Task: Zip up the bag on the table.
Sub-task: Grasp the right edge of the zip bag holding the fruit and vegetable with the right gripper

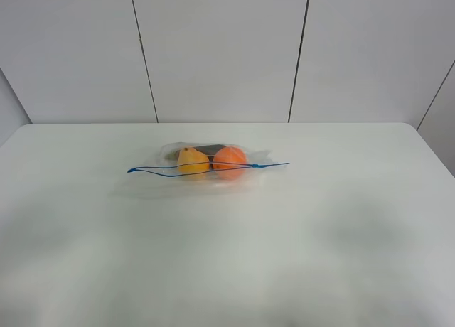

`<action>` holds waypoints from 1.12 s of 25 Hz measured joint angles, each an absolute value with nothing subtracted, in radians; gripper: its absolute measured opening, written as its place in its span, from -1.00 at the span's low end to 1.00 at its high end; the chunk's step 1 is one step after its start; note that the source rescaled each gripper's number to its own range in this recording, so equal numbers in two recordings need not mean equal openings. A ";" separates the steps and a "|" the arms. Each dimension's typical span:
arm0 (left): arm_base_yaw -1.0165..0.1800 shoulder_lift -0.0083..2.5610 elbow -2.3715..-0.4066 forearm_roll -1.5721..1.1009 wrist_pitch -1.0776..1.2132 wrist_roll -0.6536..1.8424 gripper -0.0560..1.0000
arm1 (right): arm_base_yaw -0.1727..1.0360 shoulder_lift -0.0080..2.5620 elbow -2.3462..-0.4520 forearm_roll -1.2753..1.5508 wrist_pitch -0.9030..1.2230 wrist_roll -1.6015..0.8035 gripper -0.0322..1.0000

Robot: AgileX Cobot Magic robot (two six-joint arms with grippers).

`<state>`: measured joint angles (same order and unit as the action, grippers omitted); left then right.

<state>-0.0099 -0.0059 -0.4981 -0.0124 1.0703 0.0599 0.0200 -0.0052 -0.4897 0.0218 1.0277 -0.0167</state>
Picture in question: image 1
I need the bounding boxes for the yellow pear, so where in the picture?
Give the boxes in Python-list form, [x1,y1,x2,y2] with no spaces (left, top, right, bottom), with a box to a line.
[177,147,210,180]

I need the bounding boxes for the clear zip file bag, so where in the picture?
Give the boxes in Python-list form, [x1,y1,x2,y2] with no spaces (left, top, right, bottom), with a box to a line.
[112,142,291,199]

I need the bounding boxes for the dark flat object in bag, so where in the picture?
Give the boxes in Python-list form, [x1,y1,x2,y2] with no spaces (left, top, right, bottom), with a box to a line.
[165,144,229,163]

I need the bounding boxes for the orange fruit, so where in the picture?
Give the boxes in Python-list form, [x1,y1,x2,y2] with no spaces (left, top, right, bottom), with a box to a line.
[212,146,247,180]

